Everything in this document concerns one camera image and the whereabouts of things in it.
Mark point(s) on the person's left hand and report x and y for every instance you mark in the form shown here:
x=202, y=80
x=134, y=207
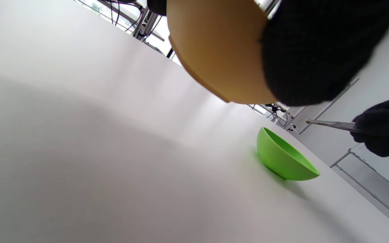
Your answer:
x=316, y=50

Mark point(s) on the person's right hand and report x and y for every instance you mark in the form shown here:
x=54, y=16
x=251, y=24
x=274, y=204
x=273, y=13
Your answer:
x=387, y=131

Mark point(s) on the metal tweezers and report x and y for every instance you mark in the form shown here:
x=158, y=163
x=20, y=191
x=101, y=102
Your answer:
x=333, y=125

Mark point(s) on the yellow plastic bowl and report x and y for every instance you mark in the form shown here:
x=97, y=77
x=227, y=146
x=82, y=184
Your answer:
x=218, y=50

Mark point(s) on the green small dish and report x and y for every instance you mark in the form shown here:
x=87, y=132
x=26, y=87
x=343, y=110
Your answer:
x=280, y=160

